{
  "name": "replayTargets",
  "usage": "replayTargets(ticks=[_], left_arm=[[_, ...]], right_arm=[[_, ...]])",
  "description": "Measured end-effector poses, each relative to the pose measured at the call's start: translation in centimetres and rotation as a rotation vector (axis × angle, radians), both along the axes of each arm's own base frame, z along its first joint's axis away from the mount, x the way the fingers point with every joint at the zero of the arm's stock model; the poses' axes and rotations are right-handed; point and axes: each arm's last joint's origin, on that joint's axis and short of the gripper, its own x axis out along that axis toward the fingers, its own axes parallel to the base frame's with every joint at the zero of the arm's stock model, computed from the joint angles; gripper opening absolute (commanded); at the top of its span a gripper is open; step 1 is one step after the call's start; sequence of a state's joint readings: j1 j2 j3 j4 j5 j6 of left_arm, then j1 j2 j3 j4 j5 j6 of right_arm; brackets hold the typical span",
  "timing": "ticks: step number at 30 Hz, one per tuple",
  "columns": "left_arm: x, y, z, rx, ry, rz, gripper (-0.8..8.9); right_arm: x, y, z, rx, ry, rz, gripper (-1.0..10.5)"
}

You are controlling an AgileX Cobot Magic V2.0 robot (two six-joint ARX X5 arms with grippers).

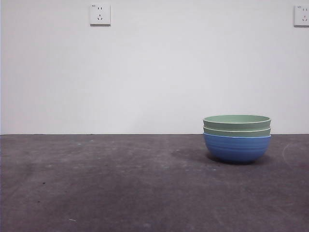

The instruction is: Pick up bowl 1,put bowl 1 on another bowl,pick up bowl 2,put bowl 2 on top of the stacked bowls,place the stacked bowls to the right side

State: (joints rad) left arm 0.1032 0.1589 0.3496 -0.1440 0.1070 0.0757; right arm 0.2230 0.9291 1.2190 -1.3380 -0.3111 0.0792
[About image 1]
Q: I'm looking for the white wall socket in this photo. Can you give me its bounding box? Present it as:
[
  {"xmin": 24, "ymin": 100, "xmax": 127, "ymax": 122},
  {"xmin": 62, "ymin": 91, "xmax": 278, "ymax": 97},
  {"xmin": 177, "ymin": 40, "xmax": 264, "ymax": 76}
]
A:
[
  {"xmin": 294, "ymin": 4, "xmax": 309, "ymax": 27},
  {"xmin": 90, "ymin": 3, "xmax": 112, "ymax": 27}
]

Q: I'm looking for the green ribbed bowl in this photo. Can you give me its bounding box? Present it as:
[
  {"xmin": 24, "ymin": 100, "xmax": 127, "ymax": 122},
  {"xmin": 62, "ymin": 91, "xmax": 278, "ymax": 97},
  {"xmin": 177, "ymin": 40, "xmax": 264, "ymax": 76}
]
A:
[
  {"xmin": 202, "ymin": 115, "xmax": 272, "ymax": 130},
  {"xmin": 202, "ymin": 125, "xmax": 271, "ymax": 138}
]

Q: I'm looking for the blue ribbed bowl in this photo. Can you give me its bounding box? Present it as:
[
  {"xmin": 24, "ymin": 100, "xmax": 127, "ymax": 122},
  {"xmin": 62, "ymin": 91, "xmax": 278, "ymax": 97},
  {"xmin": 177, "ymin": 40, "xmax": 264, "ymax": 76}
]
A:
[{"xmin": 202, "ymin": 133, "xmax": 272, "ymax": 165}]

